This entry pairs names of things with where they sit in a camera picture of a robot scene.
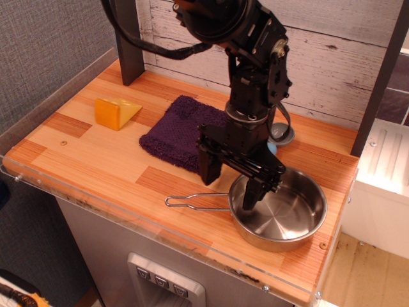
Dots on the clear acrylic table edge guard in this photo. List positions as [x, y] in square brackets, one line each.
[133, 195]

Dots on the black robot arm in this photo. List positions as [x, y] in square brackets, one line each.
[257, 48]

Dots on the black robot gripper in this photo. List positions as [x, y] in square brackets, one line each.
[242, 145]

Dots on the stainless steel pot with handle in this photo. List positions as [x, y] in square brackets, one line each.
[282, 221]

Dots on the dark right shelf post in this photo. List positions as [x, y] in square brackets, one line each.
[386, 70]

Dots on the purple folded cloth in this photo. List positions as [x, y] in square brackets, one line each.
[173, 138]

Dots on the yellow cheese wedge toy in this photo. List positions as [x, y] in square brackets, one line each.
[115, 113]

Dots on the white ridged side cabinet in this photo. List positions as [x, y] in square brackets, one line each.
[377, 206]

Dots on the silver dispenser panel with buttons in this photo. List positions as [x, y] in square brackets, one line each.
[156, 285]

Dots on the grey scoop with blue handle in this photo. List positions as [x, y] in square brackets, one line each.
[281, 134]

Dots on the orange cloth at corner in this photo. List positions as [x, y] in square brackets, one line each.
[41, 302]

